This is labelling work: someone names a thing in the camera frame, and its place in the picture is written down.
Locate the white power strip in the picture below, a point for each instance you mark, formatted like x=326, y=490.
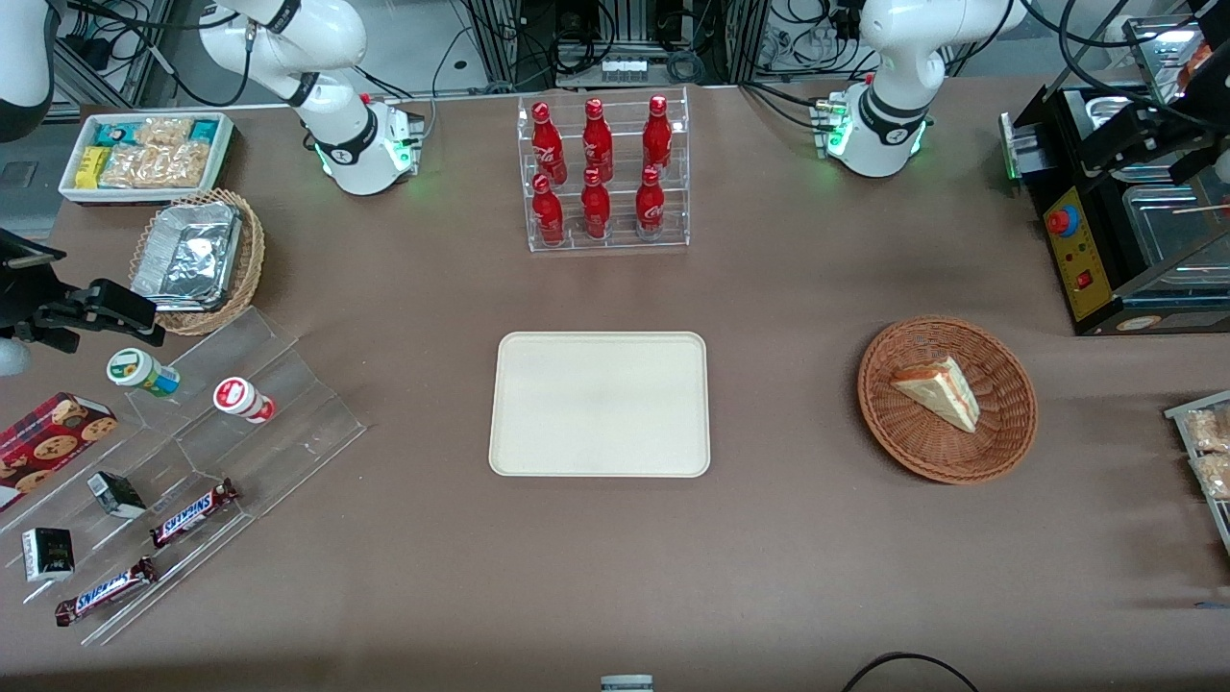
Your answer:
x=623, y=69

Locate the black hot food display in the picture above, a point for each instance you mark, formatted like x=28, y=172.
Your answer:
x=1086, y=288

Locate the teal snack packet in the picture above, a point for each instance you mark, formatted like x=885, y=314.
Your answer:
x=113, y=134
x=204, y=129

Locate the clear acrylic bottle rack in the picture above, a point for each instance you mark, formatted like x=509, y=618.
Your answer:
x=620, y=240

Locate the cream plastic tray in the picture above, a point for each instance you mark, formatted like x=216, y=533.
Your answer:
x=600, y=404

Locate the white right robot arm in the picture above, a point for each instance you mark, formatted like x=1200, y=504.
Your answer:
x=327, y=58

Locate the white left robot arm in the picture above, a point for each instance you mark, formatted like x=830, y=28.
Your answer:
x=889, y=86

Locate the snickers chocolate bar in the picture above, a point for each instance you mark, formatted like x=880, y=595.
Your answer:
x=106, y=591
x=192, y=513

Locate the red capped drink bottle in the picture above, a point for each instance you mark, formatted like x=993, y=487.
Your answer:
x=243, y=399

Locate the small black box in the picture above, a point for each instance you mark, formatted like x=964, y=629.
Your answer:
x=117, y=494

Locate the tan wicker basket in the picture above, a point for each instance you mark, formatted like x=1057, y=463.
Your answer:
x=248, y=269

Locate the yellow snack packet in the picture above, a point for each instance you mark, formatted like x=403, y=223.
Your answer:
x=90, y=167

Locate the green lid yogurt cup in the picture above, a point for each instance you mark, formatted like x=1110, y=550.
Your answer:
x=142, y=372

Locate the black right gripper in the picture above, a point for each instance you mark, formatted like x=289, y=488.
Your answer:
x=21, y=308

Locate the small clear cracker pack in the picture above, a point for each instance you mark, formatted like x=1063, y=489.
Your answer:
x=163, y=131

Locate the grey device at table edge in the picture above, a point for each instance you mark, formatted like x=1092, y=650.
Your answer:
x=627, y=683

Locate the brown wicker basket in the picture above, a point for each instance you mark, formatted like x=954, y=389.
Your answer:
x=922, y=442

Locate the clear acrylic stepped display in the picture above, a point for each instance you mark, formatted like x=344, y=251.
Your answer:
x=288, y=442

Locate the red cola bottle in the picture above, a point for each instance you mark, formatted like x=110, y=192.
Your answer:
x=548, y=144
x=657, y=136
x=597, y=142
x=651, y=208
x=596, y=211
x=548, y=216

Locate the red cookie box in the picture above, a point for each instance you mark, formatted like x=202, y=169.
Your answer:
x=48, y=447

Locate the large clear cracker pack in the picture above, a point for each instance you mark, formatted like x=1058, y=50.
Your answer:
x=159, y=165

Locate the black and white box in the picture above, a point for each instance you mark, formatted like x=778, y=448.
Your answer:
x=48, y=555

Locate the aluminium foil container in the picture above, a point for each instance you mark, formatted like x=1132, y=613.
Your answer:
x=187, y=255

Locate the white snack bin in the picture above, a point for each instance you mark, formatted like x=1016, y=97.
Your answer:
x=226, y=144

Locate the triangular sandwich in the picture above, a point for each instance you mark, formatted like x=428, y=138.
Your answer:
x=944, y=390

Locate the grey snack tray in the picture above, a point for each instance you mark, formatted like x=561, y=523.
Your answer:
x=1180, y=411

